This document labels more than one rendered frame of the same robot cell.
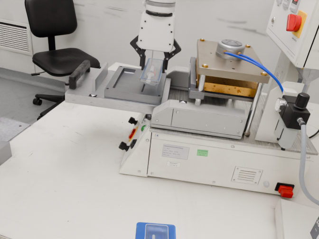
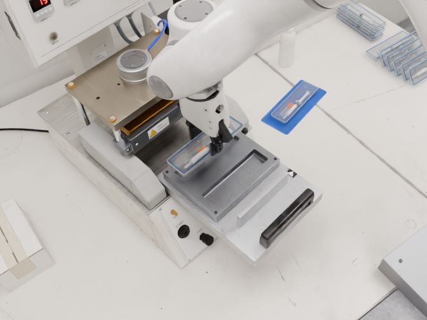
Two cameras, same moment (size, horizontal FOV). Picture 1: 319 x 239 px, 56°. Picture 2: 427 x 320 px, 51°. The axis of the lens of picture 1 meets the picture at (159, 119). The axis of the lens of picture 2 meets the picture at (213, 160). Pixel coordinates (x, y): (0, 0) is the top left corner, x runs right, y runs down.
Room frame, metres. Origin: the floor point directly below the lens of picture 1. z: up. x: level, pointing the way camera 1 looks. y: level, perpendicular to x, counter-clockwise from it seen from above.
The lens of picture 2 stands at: (1.28, 0.50, 1.79)
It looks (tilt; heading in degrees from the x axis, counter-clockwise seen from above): 53 degrees down; 227
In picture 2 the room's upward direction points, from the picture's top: 5 degrees counter-clockwise
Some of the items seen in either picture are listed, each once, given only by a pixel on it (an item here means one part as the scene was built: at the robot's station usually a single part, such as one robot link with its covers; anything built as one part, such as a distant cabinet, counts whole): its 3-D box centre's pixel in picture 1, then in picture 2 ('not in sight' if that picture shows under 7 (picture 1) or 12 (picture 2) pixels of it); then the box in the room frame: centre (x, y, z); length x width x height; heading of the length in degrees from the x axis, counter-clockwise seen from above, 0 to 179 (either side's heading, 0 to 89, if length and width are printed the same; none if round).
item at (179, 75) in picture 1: (196, 79); (121, 164); (0.99, -0.11, 0.96); 0.25 x 0.05 x 0.07; 88
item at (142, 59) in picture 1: (139, 57); (220, 145); (0.86, 0.08, 1.07); 0.03 x 0.03 x 0.07; 88
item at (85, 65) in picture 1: (80, 73); (287, 217); (0.87, 0.27, 0.99); 0.15 x 0.02 x 0.04; 178
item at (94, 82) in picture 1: (123, 84); (237, 183); (0.86, 0.13, 0.97); 0.30 x 0.22 x 0.08; 88
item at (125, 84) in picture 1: (137, 83); (221, 168); (0.86, 0.08, 0.98); 0.20 x 0.17 x 0.03; 178
